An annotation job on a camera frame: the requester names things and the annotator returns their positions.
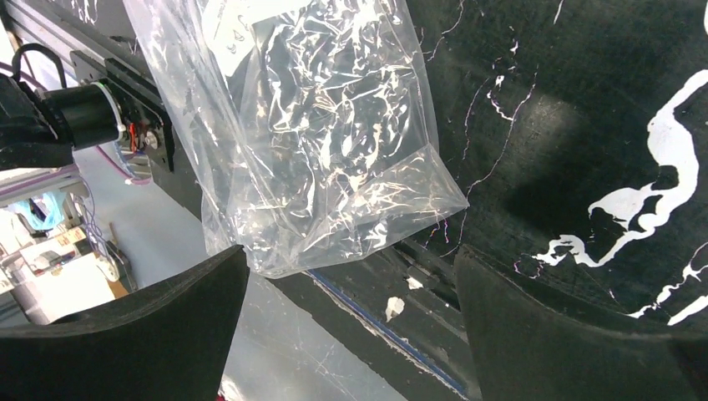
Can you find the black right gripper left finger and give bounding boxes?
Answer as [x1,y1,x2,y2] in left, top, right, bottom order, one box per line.
[1,246,250,400]

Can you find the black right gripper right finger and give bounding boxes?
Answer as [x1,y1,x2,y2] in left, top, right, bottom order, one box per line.
[454,246,707,400]

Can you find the clear zip top bag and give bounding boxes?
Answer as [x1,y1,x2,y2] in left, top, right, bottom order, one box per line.
[124,1,468,278]

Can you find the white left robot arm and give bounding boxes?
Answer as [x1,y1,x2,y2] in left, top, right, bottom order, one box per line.
[1,43,174,171]

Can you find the aluminium frame rail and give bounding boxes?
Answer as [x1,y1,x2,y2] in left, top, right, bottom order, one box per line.
[1,1,148,81]

